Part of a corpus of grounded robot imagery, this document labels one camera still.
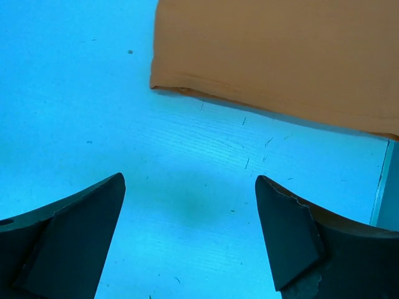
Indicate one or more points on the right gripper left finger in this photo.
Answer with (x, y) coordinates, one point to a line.
(59, 250)

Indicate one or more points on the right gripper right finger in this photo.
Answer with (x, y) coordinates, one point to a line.
(316, 253)

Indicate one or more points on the orange trousers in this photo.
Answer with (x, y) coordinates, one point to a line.
(332, 62)

